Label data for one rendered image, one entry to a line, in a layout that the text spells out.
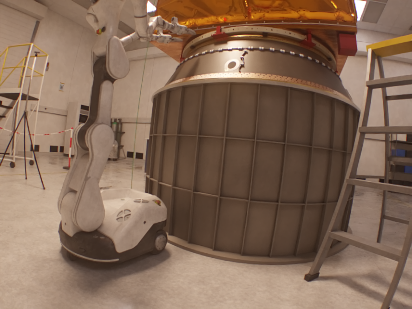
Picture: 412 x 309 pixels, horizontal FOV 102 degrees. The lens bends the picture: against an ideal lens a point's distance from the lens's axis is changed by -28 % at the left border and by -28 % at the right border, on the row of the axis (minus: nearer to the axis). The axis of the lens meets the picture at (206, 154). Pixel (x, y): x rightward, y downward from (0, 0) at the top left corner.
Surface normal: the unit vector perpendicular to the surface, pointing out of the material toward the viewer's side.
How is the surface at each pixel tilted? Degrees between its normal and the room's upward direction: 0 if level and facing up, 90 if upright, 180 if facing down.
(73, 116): 90
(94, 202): 90
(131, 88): 90
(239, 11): 92
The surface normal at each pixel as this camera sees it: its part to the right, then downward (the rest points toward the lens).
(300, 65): 0.14, -0.43
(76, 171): -0.42, -0.44
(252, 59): -0.17, -0.47
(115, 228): -0.25, -0.81
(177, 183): -0.65, -0.04
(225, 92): -0.39, -0.02
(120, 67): 0.84, 0.11
